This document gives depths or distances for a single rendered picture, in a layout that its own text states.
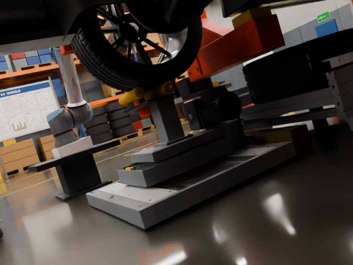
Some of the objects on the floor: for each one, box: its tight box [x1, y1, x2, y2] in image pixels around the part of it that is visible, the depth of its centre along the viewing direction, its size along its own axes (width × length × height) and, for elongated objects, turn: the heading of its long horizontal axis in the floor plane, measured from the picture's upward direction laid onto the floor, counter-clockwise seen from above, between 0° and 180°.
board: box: [0, 77, 60, 184], centre depth 717 cm, size 150×50×195 cm, turn 18°
